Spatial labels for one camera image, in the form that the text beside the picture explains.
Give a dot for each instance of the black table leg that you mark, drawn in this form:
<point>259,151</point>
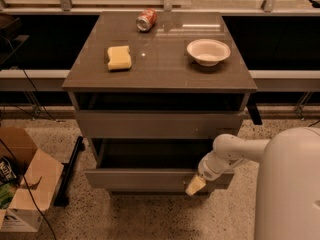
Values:
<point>254,114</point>

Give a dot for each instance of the grey top drawer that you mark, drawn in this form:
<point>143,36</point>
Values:
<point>129,125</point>

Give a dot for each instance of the black floor bar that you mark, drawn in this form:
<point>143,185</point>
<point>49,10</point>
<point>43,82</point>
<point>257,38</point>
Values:
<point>62,199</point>

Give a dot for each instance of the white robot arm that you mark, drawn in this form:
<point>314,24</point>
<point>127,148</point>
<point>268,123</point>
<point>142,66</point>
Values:
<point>287,203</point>

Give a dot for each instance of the grey drawer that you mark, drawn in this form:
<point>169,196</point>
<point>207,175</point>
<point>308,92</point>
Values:
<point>129,125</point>
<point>164,166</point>

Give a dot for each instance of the black snack bag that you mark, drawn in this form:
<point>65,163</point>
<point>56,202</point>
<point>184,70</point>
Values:
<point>7,174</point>

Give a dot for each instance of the red soda can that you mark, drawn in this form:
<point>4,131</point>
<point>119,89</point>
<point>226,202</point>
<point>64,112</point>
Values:
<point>146,20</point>

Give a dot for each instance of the white bowl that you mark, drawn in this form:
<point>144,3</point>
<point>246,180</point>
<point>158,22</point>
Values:
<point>208,52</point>

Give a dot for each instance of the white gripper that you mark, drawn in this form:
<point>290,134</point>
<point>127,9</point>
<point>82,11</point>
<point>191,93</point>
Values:
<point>207,167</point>

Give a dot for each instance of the yellow sponge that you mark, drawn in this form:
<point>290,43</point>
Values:
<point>119,58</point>

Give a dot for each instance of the green snack bag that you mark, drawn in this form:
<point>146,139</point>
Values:
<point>7,192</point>

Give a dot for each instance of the metal window railing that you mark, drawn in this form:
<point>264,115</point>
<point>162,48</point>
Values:
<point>160,0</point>

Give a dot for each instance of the grey drawer cabinet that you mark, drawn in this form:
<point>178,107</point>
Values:
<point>163,77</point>

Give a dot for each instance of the open cardboard box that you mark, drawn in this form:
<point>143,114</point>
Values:
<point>37,186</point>

